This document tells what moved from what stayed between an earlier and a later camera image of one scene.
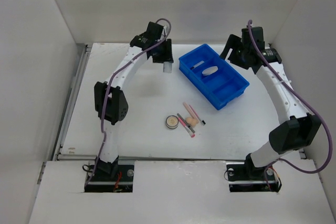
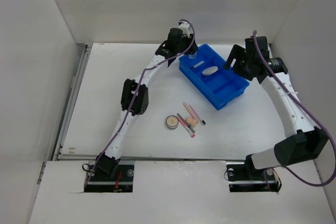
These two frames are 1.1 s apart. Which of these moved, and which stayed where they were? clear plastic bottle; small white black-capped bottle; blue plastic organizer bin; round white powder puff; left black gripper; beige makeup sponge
Moved: clear plastic bottle; left black gripper
Stayed: small white black-capped bottle; beige makeup sponge; round white powder puff; blue plastic organizer bin
